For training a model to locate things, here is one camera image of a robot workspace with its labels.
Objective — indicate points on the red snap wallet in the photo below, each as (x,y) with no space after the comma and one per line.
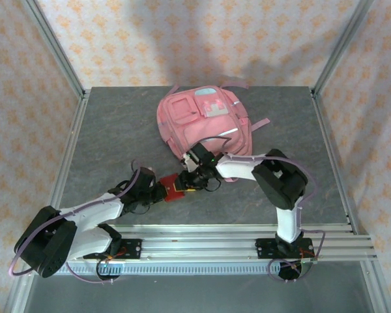
(171,192)

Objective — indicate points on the pink student backpack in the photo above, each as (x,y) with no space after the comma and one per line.
(202,127)

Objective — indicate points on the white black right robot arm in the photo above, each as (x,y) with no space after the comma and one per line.
(241,166)

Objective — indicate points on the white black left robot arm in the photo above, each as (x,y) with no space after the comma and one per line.
(91,208)

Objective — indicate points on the grey lower shelf panel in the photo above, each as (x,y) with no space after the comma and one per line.
(198,293)

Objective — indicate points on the small circuit board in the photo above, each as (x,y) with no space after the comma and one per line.
(308,262)

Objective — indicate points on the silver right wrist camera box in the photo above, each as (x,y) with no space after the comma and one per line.
(188,161)

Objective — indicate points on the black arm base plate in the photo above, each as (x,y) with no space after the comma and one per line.
(264,247)
(133,247)

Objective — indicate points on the aluminium table edge rail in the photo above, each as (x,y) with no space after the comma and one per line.
(337,163)
(65,156)

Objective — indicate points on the aluminium frame leg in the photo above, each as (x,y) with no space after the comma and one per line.
(374,290)
(19,293)

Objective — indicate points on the aluminium frame corner post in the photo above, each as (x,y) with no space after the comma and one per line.
(59,55)
(340,49)

